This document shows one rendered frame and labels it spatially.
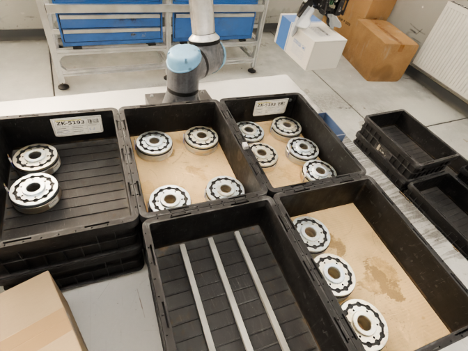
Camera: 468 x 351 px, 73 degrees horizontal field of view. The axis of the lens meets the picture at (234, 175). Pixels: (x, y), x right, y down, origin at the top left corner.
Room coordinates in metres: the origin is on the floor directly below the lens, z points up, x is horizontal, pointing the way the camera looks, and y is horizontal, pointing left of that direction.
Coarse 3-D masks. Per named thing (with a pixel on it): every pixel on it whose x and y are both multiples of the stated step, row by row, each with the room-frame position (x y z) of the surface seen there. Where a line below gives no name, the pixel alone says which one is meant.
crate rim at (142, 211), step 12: (120, 108) 0.70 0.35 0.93; (132, 108) 0.71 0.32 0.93; (144, 108) 0.73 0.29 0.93; (120, 120) 0.65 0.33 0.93; (228, 120) 0.75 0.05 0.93; (240, 144) 0.65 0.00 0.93; (132, 156) 0.53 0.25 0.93; (132, 168) 0.49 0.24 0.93; (252, 168) 0.59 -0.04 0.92; (132, 180) 0.45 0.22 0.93; (252, 192) 0.49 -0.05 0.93; (264, 192) 0.50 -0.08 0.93; (144, 204) 0.40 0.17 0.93; (192, 204) 0.42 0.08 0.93; (204, 204) 0.43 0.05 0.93; (216, 204) 0.44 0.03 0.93; (144, 216) 0.37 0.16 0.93; (156, 216) 0.37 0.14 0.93
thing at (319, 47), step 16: (288, 16) 1.08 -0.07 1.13; (288, 32) 1.03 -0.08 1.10; (304, 32) 0.97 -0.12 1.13; (320, 32) 1.00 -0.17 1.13; (336, 32) 1.02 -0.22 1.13; (288, 48) 1.01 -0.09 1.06; (304, 48) 0.95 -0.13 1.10; (320, 48) 0.93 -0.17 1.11; (336, 48) 0.97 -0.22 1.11; (304, 64) 0.93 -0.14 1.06; (320, 64) 0.95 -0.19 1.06; (336, 64) 0.98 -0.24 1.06
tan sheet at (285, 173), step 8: (272, 120) 0.94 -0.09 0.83; (264, 128) 0.88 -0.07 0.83; (264, 136) 0.84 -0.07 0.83; (272, 136) 0.85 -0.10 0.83; (272, 144) 0.81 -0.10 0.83; (280, 144) 0.81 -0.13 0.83; (280, 152) 0.78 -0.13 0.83; (280, 160) 0.74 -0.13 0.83; (288, 160) 0.74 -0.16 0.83; (280, 168) 0.70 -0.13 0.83; (288, 168) 0.71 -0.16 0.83; (296, 168) 0.72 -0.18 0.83; (272, 176) 0.66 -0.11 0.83; (280, 176) 0.67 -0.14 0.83; (288, 176) 0.67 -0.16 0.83; (296, 176) 0.68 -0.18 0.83; (272, 184) 0.63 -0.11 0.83; (280, 184) 0.64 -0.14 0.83; (288, 184) 0.64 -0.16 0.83
